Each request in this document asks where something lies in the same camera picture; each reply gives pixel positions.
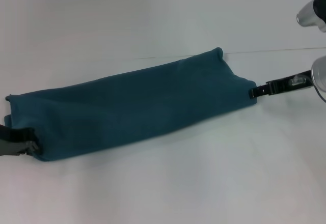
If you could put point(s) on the dark teal blue shirt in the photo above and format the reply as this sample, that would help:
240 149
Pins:
132 101

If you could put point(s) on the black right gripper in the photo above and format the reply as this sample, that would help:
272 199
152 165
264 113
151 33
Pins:
290 82

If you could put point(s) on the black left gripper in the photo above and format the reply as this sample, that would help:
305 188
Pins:
14 140

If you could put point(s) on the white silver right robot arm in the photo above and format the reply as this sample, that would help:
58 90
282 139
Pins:
319 76

